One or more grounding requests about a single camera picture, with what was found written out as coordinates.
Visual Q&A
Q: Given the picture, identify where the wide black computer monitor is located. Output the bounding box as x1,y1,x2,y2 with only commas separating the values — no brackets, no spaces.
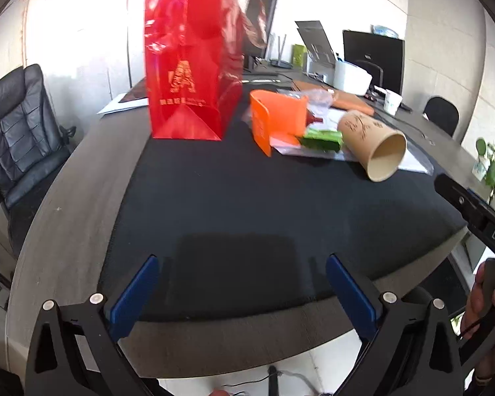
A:
342,30,405,95

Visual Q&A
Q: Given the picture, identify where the black armrest chair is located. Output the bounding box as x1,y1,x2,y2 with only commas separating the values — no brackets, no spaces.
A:
355,60,384,87

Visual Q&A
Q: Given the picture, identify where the black leather office chair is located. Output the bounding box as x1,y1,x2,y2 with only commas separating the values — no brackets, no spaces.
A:
0,64,77,256

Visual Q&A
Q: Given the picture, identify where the person's right hand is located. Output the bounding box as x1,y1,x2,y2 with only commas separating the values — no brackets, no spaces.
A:
460,262,495,340

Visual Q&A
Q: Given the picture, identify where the dark green packet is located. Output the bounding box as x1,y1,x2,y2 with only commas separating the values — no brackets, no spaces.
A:
300,129,344,152

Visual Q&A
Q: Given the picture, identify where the red gift bag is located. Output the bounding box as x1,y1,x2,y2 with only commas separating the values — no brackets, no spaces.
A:
144,0,269,141

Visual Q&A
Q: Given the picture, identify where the brown leather folder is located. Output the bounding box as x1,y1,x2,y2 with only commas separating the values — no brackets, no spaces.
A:
293,80,375,116

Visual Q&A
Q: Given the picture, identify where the white desktop printer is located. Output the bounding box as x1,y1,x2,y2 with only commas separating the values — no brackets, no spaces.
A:
295,20,373,95

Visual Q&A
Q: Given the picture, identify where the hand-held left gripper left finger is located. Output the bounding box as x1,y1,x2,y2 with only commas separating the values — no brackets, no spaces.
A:
25,254,161,396

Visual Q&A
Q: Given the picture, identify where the black round-back chair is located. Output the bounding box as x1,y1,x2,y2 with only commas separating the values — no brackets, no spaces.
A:
423,96,460,137

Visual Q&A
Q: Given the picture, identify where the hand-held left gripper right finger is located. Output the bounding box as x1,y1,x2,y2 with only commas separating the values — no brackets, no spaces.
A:
325,253,467,396

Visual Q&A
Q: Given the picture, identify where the white paper cup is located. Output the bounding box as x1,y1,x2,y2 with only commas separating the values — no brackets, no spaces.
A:
383,89,403,116

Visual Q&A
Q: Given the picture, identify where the black wifi router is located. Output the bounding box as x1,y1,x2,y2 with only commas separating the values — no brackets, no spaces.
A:
269,33,294,69

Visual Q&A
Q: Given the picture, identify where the clear plastic bag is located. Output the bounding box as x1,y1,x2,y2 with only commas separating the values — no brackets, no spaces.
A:
286,88,335,112

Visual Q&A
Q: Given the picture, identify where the white paper sheet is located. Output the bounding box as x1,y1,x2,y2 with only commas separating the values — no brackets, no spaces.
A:
97,92,149,115

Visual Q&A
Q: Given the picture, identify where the bamboo print paper cup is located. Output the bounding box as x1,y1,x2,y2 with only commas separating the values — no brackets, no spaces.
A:
337,109,408,183

